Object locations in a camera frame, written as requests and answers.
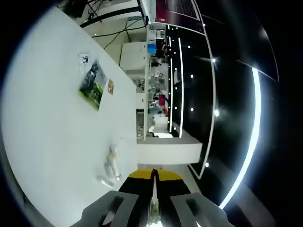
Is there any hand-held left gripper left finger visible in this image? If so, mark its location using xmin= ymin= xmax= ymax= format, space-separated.
xmin=71 ymin=168 xmax=156 ymax=227

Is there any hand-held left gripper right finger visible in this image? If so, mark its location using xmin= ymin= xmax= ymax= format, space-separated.
xmin=155 ymin=167 xmax=235 ymax=227

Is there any white skincare tube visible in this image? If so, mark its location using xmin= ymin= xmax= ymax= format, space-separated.
xmin=146 ymin=174 xmax=164 ymax=227

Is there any green black skincare sachet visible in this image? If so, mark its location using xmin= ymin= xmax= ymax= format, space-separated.
xmin=78 ymin=61 xmax=108 ymax=112

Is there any clear skincare sachet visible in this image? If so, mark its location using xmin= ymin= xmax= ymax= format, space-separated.
xmin=78 ymin=52 xmax=91 ymax=73

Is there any white square pillar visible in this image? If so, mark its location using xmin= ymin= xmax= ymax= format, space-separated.
xmin=136 ymin=131 xmax=203 ymax=165

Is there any long ceiling light strip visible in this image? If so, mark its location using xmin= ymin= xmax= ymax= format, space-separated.
xmin=219 ymin=67 xmax=261 ymax=210

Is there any black-legged white desk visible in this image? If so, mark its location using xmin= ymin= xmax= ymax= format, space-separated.
xmin=79 ymin=0 xmax=152 ymax=27

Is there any monitor with dark red screen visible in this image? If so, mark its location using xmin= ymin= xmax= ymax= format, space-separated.
xmin=139 ymin=0 xmax=207 ymax=36

